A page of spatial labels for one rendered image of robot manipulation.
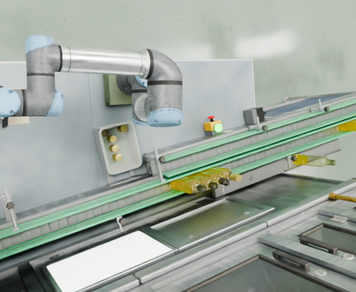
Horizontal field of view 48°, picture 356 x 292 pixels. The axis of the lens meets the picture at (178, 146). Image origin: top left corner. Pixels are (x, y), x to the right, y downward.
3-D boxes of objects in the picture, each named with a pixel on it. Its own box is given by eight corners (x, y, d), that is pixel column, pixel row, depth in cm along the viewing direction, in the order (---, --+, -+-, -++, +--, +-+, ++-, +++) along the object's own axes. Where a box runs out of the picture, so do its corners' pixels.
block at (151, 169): (145, 175, 194) (152, 176, 188) (141, 156, 193) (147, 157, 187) (152, 173, 196) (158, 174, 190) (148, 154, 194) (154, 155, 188)
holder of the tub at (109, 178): (105, 185, 191) (111, 186, 185) (92, 128, 187) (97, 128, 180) (138, 174, 199) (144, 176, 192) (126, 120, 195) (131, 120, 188)
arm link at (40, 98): (64, 76, 112) (22, 74, 106) (65, 116, 112) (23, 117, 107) (58, 78, 118) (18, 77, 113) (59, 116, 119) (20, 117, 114)
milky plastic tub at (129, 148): (102, 174, 190) (109, 176, 182) (91, 128, 187) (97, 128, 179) (136, 164, 198) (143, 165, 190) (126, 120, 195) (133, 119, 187)
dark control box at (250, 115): (244, 124, 230) (254, 124, 222) (242, 110, 228) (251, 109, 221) (255, 120, 233) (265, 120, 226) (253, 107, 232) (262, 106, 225)
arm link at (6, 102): (24, 116, 106) (-12, 117, 102) (19, 117, 115) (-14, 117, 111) (23, 86, 105) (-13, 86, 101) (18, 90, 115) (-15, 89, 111)
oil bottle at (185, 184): (170, 189, 194) (193, 195, 175) (168, 177, 193) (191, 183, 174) (180, 185, 196) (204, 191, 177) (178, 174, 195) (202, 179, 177)
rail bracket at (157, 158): (152, 180, 188) (164, 183, 177) (145, 145, 186) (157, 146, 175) (158, 178, 190) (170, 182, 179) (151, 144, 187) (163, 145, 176)
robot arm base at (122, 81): (116, 61, 183) (124, 58, 174) (147, 65, 190) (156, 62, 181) (115, 94, 184) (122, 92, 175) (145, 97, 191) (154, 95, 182)
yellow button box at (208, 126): (204, 135, 217) (212, 135, 211) (202, 121, 216) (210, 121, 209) (215, 132, 220) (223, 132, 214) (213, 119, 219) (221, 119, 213)
